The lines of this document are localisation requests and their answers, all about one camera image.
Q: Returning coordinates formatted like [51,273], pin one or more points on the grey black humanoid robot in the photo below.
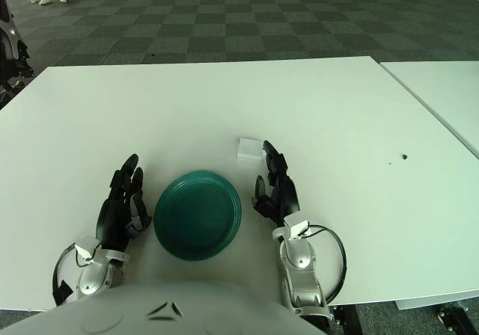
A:
[9,39]

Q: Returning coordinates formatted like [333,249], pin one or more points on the black table leg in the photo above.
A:
[346,322]

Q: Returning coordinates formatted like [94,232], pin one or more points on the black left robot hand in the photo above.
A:
[112,219]

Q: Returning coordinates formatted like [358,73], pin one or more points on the white charger block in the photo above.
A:
[249,150]

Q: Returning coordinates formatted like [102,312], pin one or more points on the green round plate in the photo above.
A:
[198,215]

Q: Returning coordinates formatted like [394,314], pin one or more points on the white grey robot torso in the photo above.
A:
[149,312]

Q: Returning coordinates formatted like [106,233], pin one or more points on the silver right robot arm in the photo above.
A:
[299,260]

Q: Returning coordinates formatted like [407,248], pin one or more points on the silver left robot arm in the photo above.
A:
[91,279]

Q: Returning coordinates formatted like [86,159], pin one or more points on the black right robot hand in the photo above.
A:
[286,196]

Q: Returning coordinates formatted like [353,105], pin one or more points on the black table foot with caster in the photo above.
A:
[454,318]

